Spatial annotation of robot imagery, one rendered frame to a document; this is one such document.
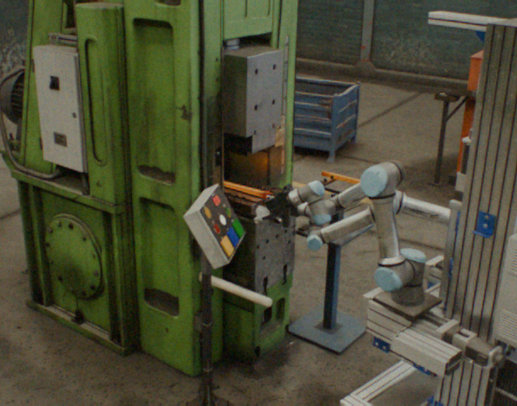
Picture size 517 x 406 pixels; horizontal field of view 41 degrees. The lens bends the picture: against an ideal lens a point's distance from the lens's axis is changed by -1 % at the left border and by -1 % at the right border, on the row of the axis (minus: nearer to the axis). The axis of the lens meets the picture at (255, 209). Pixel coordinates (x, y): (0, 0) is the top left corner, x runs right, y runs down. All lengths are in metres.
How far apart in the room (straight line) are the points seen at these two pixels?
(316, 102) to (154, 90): 4.00
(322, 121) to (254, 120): 3.90
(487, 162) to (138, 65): 1.74
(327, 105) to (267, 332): 3.72
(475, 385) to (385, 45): 8.61
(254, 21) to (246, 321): 1.63
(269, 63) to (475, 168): 1.18
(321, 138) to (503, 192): 4.67
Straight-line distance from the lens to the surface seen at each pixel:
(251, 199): 3.70
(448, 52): 11.11
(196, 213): 3.03
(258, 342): 4.02
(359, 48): 11.62
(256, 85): 3.47
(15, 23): 10.04
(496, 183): 2.93
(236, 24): 3.51
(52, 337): 4.46
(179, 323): 3.87
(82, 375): 4.10
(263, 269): 3.79
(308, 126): 7.46
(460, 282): 3.17
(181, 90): 3.34
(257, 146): 3.57
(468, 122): 6.89
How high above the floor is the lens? 2.37
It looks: 23 degrees down
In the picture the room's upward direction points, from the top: 1 degrees clockwise
